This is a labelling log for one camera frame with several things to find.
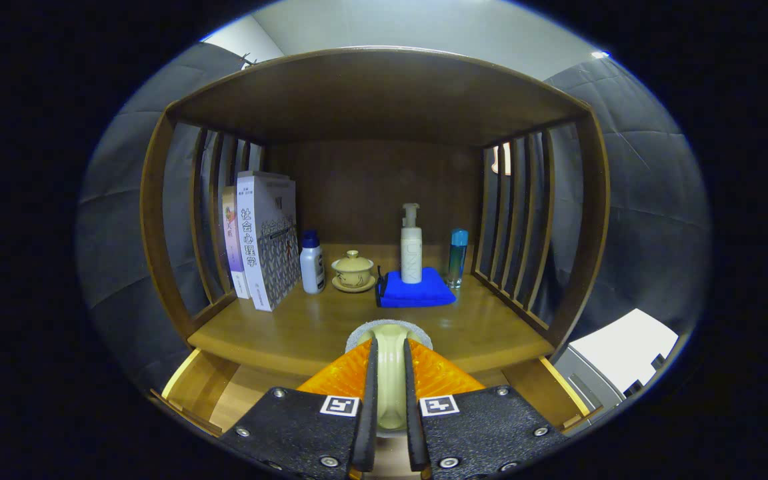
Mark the blue folded cloth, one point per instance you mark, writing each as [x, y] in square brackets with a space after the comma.
[424, 293]

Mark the wooden drawer with black knob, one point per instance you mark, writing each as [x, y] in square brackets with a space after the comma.
[250, 393]

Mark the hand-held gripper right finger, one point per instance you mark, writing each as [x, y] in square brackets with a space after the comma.
[414, 426]

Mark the wooden countertop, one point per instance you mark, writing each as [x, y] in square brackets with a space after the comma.
[304, 326]

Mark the white bottle with blue cap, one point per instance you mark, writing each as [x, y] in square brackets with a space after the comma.
[312, 270]

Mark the black backdrop cloth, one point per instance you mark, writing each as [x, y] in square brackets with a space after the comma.
[117, 233]

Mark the brown wooden cabinet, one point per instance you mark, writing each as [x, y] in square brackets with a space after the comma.
[370, 93]

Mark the thick white book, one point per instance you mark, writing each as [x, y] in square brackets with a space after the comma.
[270, 253]

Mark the thin purple book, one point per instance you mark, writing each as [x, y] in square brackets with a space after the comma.
[232, 246]

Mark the white grey plastic case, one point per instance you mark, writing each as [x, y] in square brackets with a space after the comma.
[624, 346]

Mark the clear blue bottle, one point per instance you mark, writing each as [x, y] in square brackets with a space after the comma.
[457, 260]

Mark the white pump bottle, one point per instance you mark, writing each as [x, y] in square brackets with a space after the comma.
[411, 256]

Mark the yellow lidded teacup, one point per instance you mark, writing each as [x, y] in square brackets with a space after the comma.
[353, 270]

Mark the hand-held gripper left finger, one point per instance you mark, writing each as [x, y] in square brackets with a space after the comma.
[367, 426]

